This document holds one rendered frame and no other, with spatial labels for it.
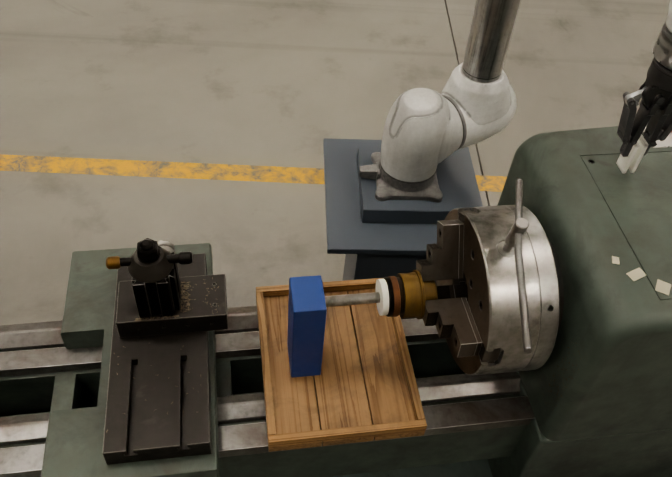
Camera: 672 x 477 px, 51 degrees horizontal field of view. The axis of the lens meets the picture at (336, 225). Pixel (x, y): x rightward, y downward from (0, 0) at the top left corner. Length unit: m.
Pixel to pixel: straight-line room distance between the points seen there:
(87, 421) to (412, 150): 0.97
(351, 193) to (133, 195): 1.32
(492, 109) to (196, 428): 1.09
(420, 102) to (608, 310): 0.78
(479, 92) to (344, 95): 1.77
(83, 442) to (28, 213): 1.82
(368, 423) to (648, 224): 0.63
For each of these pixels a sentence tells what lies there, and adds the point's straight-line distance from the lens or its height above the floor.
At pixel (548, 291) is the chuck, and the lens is 1.25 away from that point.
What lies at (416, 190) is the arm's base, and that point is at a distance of 1.89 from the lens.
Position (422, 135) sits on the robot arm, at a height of 1.02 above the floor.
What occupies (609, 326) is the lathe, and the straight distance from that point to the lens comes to 1.21.
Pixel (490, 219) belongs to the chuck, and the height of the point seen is 1.23.
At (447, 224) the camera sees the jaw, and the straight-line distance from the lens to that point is 1.30.
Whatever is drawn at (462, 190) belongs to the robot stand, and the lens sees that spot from 2.04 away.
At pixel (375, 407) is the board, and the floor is 0.89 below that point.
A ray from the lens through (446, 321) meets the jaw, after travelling 1.28.
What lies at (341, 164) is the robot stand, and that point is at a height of 0.75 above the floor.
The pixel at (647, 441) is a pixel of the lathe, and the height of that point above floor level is 0.81.
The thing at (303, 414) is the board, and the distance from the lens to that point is 1.41.
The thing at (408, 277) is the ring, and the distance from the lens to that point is 1.31.
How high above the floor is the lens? 2.13
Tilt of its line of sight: 47 degrees down
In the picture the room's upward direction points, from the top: 6 degrees clockwise
